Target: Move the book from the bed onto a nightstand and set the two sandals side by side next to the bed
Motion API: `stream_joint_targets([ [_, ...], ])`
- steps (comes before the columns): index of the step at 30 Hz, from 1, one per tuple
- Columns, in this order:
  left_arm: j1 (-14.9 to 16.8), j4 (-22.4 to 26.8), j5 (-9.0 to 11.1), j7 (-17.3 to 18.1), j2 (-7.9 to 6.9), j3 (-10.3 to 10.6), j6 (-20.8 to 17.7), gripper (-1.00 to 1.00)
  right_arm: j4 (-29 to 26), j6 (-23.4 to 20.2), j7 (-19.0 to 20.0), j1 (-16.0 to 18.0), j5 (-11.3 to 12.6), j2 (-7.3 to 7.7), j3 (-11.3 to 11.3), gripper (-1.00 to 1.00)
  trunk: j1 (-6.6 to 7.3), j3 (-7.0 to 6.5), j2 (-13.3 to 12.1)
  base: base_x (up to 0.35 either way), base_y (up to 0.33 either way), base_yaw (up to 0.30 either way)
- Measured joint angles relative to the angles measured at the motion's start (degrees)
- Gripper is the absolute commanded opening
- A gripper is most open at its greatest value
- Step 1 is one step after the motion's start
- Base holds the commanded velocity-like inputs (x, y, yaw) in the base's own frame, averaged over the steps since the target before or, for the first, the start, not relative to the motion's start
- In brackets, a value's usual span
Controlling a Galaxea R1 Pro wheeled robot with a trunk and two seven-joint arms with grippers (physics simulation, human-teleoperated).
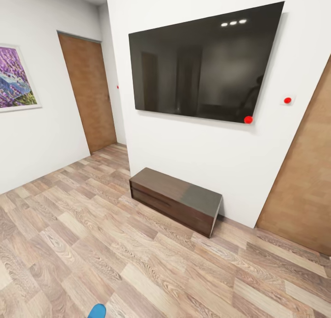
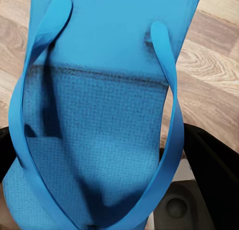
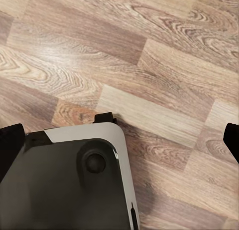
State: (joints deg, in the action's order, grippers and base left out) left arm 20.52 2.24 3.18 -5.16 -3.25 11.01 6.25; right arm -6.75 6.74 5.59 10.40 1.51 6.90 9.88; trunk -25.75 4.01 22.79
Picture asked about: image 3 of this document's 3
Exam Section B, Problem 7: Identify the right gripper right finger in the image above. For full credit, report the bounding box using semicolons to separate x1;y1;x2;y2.
223;123;239;163

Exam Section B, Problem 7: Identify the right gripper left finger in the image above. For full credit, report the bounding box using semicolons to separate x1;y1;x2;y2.
0;123;26;183

